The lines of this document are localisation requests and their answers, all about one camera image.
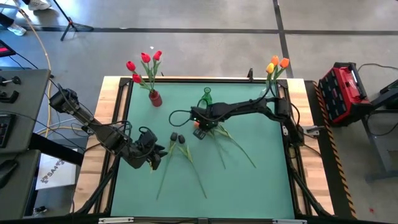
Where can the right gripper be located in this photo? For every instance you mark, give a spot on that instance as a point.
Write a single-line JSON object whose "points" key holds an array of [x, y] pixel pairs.
{"points": [[205, 118]]}

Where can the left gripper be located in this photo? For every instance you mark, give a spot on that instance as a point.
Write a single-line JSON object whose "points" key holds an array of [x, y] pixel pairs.
{"points": [[140, 152]]}

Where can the red artificial tulip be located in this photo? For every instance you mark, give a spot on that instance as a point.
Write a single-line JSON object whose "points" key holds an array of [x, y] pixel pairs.
{"points": [[131, 66], [136, 78], [157, 55], [145, 57]]}

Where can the yellow artificial tulip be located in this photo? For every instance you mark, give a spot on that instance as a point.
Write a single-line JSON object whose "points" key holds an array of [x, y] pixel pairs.
{"points": [[270, 68]]}

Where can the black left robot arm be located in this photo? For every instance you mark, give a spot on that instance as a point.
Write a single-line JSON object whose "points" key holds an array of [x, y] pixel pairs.
{"points": [[93, 130]]}

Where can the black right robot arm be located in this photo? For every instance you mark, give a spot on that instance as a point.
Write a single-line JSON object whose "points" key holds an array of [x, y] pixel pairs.
{"points": [[248, 107]]}

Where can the green glass vase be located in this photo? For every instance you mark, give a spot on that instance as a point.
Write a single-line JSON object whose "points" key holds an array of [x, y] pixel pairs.
{"points": [[206, 95]]}

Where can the ribbed red vase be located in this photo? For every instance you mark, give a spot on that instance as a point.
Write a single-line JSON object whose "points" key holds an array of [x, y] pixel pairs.
{"points": [[155, 98]]}

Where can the bunch of tulips centre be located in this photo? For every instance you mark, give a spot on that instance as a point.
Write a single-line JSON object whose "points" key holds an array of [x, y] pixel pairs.
{"points": [[213, 134]]}

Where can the green table mat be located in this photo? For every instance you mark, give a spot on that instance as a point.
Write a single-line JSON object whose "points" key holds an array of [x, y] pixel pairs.
{"points": [[171, 205]]}

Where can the black support beam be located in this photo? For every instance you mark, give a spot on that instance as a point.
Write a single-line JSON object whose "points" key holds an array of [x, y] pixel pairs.
{"points": [[56, 149]]}

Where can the white printed paper sheet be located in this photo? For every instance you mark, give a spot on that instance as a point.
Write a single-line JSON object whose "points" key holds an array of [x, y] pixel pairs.
{"points": [[57, 177]]}

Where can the black plate hazard stripe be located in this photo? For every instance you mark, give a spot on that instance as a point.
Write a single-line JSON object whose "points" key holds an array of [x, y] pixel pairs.
{"points": [[329, 186]]}

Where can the grey console panel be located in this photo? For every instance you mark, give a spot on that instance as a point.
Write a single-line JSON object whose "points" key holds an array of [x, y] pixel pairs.
{"points": [[28, 102], [18, 193]]}

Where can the red black tool case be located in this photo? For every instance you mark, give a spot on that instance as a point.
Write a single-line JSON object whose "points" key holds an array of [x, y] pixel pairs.
{"points": [[342, 90]]}

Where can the black handset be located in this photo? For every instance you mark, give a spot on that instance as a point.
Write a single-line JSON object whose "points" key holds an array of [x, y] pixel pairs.
{"points": [[6, 172]]}

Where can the black tripod stand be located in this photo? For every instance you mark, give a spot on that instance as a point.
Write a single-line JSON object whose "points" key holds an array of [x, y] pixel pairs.
{"points": [[72, 26]]}

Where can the black keyboard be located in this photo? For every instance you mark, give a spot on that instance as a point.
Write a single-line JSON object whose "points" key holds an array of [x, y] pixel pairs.
{"points": [[3, 130]]}

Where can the grey metal stand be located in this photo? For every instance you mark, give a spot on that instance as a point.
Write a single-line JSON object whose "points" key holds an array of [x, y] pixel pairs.
{"points": [[374, 141]]}

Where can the black box red display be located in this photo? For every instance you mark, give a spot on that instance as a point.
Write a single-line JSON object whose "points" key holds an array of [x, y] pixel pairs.
{"points": [[4, 49]]}

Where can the dark green device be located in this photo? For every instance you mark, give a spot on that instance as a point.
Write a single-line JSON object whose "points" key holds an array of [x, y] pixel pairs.
{"points": [[388, 93]]}

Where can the person's leg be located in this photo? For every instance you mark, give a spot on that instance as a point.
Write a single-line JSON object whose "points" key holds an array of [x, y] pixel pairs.
{"points": [[5, 21]]}

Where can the black metal table frame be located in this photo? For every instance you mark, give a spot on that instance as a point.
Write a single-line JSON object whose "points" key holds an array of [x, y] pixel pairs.
{"points": [[108, 193]]}

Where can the silver end bracket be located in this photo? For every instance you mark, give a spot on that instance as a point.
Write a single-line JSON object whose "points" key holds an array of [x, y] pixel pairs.
{"points": [[289, 221], [115, 220]]}

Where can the black clamp post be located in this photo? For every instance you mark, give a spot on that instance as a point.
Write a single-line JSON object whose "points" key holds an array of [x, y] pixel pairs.
{"points": [[250, 74]]}

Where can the silver mount bracket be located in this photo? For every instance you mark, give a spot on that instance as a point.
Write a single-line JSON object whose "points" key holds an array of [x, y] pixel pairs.
{"points": [[285, 130]]}

